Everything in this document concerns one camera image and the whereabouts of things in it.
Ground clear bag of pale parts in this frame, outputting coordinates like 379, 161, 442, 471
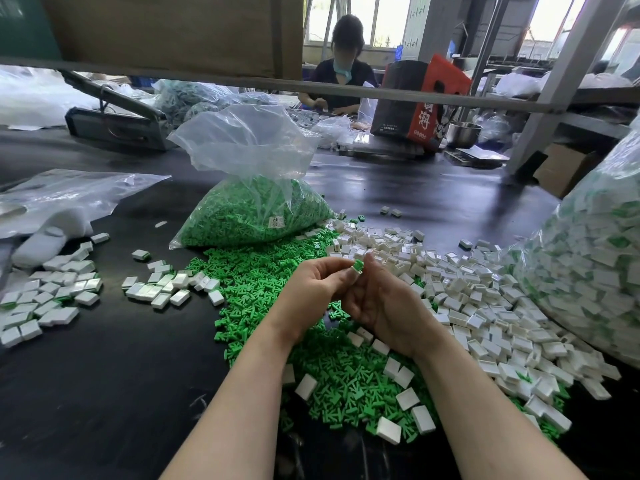
154, 79, 305, 129

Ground white plastic sheet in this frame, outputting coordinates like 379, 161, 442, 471
0, 67, 99, 131

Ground pile of green parts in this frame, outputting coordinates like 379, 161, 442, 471
187, 229, 571, 446

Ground black and red box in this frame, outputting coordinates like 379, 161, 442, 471
371, 53, 472, 150

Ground crumpled white plastic bag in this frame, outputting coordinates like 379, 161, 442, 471
314, 115, 360, 151

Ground white paper sheets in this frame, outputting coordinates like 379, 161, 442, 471
446, 145, 510, 169

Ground person's right forearm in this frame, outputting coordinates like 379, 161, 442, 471
415, 335, 589, 480

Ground white bags on shelf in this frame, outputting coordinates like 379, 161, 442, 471
494, 71, 632, 99

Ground black table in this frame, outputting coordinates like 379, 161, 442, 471
0, 95, 640, 480

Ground person's right hand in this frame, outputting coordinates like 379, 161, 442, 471
342, 253, 447, 360

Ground metal bowl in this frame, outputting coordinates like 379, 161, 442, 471
446, 121, 482, 150

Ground person's left hand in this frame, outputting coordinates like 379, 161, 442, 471
262, 255, 361, 344

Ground grey metal shelf frame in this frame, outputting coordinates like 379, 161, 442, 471
0, 0, 640, 180

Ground pile of assembled white pieces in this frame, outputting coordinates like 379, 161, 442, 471
0, 231, 111, 349

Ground cardboard box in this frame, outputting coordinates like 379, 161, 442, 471
534, 143, 603, 199

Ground empty clear plastic bag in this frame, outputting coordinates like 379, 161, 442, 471
0, 169, 171, 269

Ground large bag of white caps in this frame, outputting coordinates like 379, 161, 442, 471
513, 115, 640, 370

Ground bag of green clips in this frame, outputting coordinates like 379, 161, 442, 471
168, 105, 336, 250

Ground pile of white plastic caps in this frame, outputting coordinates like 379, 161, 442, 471
285, 213, 623, 446

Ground brown board panel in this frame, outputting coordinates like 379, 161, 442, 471
0, 0, 304, 78

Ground person's left forearm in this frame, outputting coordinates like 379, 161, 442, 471
160, 327, 301, 480

